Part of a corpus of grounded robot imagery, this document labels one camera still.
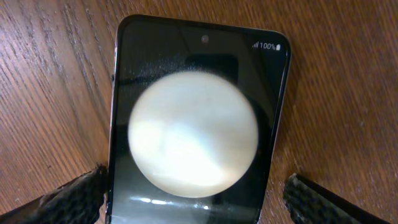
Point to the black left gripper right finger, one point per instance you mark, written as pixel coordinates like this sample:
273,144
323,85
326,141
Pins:
310,203

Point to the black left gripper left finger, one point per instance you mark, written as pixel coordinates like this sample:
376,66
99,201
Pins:
78,201

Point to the black smartphone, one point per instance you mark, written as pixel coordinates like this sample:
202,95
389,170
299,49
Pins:
194,118

